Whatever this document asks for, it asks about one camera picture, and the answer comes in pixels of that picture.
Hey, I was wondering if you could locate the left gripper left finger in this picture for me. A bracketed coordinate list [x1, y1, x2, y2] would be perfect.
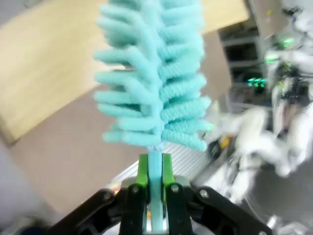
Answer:
[48, 153, 150, 235]

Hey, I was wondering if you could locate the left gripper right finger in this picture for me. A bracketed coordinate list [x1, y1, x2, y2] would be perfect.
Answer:
[162, 154, 272, 235]

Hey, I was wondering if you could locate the teal chenille duster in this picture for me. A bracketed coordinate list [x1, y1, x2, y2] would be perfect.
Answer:
[93, 0, 212, 235]

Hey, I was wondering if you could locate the dark equipment rack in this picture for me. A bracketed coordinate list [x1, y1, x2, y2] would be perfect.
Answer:
[219, 25, 268, 110]

